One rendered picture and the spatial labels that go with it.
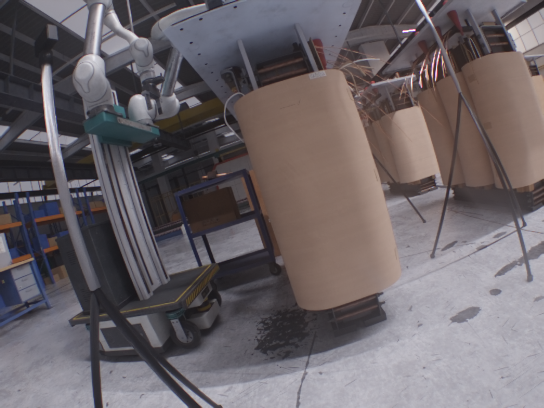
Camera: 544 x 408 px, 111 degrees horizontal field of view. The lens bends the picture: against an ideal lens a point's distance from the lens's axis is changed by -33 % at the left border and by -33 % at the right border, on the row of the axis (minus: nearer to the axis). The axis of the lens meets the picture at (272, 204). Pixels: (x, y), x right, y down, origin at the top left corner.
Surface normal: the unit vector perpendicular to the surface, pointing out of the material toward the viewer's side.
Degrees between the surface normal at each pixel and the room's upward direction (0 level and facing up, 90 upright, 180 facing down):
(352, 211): 90
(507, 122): 90
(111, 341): 90
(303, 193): 90
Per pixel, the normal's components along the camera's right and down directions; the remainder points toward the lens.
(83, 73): 0.32, 0.07
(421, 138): -0.04, 0.09
